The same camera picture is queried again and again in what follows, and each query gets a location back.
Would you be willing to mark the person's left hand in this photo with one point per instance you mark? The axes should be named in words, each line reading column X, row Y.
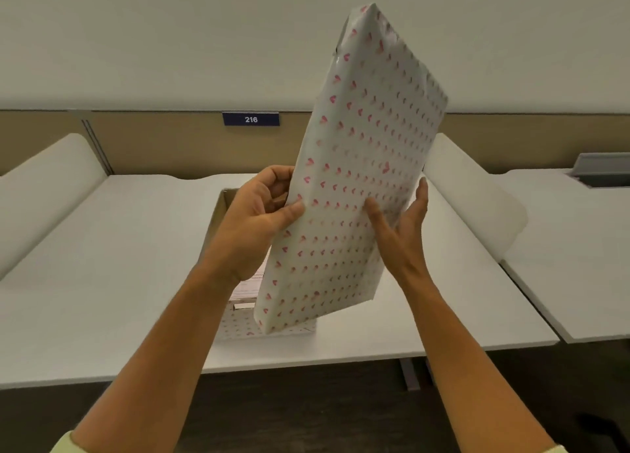
column 243, row 231

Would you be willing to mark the person's right hand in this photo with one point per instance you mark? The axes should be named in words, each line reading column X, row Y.
column 403, row 248

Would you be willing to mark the person's right thumb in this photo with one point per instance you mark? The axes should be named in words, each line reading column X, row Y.
column 378, row 219

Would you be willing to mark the person's left thumb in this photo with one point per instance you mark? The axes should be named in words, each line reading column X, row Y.
column 288, row 216

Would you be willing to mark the person's right forearm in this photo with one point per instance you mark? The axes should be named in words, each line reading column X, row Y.
column 467, row 369

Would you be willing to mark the person's left forearm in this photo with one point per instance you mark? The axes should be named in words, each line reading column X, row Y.
column 162, row 364

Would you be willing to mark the white printed paper sheet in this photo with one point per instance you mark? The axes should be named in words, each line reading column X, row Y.
column 248, row 288

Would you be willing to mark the white curved desk divider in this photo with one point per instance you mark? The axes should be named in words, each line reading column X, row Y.
column 44, row 192
column 472, row 197

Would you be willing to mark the blue number sign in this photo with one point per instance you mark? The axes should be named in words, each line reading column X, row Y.
column 250, row 119

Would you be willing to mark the heart-print wrapped cardboard box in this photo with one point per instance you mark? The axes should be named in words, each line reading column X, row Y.
column 236, row 328

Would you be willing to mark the beige partition panel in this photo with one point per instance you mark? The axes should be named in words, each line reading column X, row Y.
column 187, row 145
column 34, row 135

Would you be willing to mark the grey desk leg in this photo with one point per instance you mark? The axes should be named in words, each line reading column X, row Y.
column 409, row 373

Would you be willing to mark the pale yellow right sleeve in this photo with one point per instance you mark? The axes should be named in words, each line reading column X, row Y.
column 556, row 449

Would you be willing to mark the pale yellow sleeve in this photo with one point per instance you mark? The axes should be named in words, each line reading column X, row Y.
column 66, row 444
column 556, row 449

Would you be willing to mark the pale yellow left sleeve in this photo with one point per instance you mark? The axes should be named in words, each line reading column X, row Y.
column 66, row 444

